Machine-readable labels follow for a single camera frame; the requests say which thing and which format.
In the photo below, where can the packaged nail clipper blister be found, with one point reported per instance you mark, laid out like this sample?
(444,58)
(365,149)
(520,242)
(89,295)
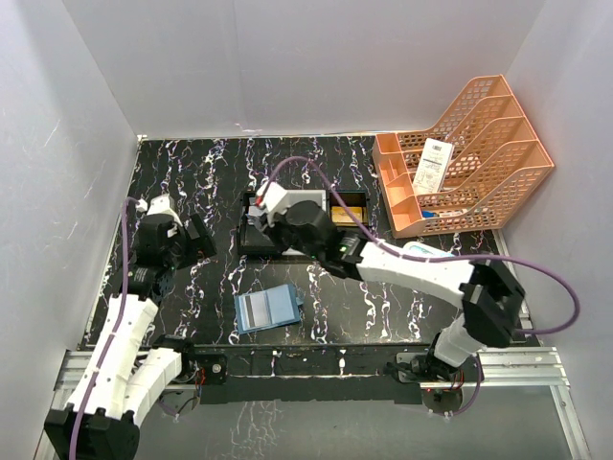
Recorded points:
(421,250)

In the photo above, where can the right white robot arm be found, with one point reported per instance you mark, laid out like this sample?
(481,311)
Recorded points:
(486,294)

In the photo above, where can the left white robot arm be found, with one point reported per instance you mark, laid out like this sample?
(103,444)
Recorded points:
(103,416)

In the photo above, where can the aluminium frame rail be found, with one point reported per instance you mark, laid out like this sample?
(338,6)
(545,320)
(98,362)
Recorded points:
(353,372)

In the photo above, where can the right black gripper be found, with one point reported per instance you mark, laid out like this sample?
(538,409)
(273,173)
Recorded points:
(261,227)

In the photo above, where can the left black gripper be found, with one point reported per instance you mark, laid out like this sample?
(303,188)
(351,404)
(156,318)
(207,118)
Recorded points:
(192,235)

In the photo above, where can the white stripe card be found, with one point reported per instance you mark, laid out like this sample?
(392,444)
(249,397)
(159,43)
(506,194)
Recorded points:
(254,310)
(257,217)

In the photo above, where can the gold credit card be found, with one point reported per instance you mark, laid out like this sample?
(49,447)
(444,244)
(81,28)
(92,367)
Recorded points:
(340,216)

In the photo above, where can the orange mesh file organizer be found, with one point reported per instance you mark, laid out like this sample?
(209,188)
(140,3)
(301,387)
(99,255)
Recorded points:
(498,161)

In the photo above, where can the blue leather card holder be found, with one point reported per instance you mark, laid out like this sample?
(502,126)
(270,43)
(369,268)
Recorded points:
(284,304)

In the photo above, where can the three-compartment black white tray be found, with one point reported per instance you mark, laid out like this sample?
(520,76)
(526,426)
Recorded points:
(254,244)

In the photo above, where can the white paper receipt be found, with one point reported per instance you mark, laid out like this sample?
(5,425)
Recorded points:
(434,161)

